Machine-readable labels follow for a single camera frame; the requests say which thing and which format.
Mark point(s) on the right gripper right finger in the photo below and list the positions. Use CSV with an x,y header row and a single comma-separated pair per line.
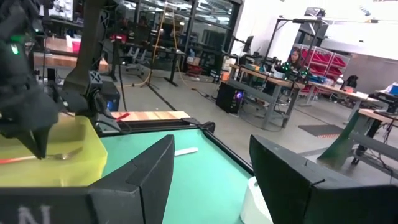
x,y
311,202

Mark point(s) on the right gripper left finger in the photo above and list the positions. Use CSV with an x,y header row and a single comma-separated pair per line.
x,y
109,205

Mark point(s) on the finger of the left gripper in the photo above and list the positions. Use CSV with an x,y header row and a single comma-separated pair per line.
x,y
28,140
43,137

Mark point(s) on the orange steel fork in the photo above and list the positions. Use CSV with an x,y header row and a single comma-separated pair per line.
x,y
63,155

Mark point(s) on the black background robot arm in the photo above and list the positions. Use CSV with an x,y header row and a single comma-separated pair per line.
x,y
286,67

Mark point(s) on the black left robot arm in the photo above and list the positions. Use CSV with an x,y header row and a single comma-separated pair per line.
x,y
90,46

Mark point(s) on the yellow-green plastic bin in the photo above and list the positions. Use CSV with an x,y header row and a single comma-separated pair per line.
x,y
77,161

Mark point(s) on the white plastic bin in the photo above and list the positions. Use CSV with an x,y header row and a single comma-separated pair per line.
x,y
252,202

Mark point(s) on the green legged desk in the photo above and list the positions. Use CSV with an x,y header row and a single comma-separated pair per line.
x,y
342,140

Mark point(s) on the black striped floor mat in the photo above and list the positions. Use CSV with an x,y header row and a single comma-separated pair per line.
x,y
320,130

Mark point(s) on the black computer with blue light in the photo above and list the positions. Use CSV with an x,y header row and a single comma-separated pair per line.
x,y
112,93

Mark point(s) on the red tape strip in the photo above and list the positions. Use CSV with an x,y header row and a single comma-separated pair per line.
x,y
123,116

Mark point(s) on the wooden top work desk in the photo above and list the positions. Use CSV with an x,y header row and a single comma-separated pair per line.
x,y
267,81

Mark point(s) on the black computer tower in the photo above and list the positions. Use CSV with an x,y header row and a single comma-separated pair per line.
x,y
230,97

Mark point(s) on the person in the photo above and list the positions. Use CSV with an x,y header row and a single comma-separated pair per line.
x,y
295,59

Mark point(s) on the red storage bin rack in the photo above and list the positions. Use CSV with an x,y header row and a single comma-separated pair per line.
x,y
326,59

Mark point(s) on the black desk monitor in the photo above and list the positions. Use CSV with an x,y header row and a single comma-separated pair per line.
x,y
247,43

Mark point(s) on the black metal gantry frame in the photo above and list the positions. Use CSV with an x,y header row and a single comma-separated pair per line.
x,y
306,20

